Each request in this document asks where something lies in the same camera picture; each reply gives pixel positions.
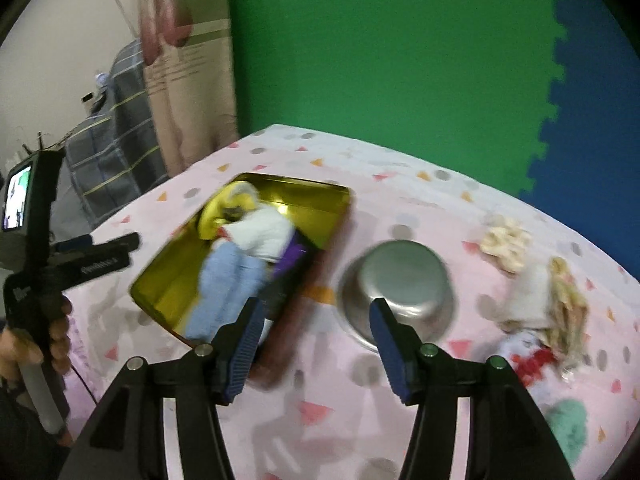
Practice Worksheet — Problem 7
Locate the blue foam mat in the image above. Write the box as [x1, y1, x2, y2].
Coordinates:
[517, 0, 640, 281]

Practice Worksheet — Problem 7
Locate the white printed cloth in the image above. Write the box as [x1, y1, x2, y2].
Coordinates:
[497, 332, 561, 396]

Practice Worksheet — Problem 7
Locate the green foam mat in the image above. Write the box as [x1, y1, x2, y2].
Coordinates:
[227, 0, 571, 201]

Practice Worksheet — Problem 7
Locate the cream satin scrunchie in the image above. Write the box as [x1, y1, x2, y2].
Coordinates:
[479, 214, 533, 273]

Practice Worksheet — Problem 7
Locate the black cable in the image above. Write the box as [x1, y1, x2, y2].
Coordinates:
[70, 362, 101, 406]

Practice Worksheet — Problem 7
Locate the grey plaid cloth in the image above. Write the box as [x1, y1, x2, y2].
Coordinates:
[47, 37, 171, 231]

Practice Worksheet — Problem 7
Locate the light blue fluffy towel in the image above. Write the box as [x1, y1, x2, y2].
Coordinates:
[184, 245, 273, 346]

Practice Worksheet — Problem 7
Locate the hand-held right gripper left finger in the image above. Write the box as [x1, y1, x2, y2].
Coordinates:
[57, 297, 267, 480]

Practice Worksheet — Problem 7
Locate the pink patterned tablecloth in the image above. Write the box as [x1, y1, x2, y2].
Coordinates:
[65, 124, 640, 480]

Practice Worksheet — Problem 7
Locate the person's left hand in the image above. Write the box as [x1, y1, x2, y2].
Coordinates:
[0, 296, 74, 383]

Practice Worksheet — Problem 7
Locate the wall poster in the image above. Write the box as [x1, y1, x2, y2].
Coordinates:
[137, 0, 240, 178]

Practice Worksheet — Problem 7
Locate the gold metal tin box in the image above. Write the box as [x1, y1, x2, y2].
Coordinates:
[129, 172, 357, 391]

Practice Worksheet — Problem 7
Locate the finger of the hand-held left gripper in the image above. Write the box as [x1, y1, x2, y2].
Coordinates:
[50, 232, 142, 257]
[60, 251, 135, 293]

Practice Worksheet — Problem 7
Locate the beige cloth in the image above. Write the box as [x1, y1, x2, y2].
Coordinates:
[547, 256, 591, 376]

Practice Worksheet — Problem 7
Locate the purple cloth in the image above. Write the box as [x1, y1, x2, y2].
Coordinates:
[272, 240, 308, 281]

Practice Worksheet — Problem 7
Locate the stainless steel bowl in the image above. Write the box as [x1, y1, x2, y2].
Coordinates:
[337, 240, 458, 353]

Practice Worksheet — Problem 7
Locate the mint green fluffy cloth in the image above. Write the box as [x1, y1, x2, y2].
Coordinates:
[542, 399, 588, 456]

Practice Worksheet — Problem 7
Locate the yellow soft toy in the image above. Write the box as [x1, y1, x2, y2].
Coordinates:
[197, 181, 261, 241]

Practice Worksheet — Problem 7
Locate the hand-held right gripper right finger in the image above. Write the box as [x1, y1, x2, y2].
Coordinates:
[369, 297, 576, 480]

